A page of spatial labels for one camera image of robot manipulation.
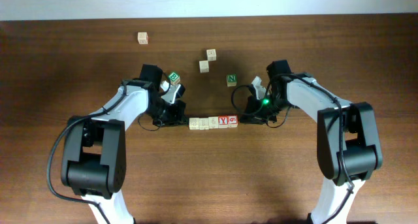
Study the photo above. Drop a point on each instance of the green B wooden block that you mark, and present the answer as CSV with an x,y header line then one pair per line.
x,y
174,78

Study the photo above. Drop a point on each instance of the green N wooden block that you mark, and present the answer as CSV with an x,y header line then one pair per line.
x,y
231,80

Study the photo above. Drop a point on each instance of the blue bird picture block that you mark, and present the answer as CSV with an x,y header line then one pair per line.
x,y
233,121

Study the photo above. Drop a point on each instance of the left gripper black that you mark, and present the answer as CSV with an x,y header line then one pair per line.
x,y
176,116

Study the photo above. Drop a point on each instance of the wooden block upper middle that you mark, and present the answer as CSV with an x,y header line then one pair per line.
x,y
211,55

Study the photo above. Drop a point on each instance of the wooden block below upper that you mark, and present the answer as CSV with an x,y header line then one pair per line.
x,y
204,66

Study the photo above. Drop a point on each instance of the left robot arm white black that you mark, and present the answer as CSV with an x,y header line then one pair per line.
x,y
94,155

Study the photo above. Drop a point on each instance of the plain wooden block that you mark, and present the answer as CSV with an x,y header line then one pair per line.
x,y
204,124
142,38

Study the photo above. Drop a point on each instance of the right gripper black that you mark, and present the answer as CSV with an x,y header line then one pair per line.
x,y
255,118

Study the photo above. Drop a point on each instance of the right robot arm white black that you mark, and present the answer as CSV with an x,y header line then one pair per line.
x,y
348,147

